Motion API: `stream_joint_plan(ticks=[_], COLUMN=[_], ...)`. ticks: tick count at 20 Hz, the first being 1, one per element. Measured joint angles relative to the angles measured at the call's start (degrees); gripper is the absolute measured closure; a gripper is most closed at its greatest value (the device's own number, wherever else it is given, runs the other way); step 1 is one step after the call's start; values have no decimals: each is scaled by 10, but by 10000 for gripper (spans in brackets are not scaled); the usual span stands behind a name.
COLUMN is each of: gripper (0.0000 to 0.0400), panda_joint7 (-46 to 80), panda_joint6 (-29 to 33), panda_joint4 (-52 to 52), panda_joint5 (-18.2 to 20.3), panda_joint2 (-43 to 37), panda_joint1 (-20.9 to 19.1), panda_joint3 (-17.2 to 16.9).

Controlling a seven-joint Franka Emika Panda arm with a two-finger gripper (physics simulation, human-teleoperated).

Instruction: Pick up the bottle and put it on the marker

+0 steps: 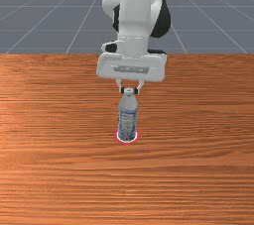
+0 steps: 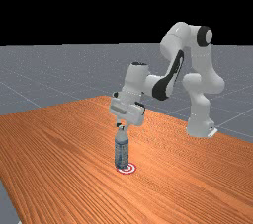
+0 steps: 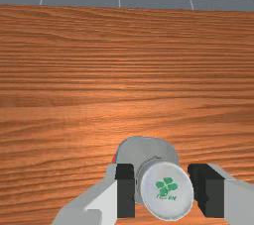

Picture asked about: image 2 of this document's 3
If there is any clear plastic bottle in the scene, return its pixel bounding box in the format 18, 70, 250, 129
114, 125, 130, 171

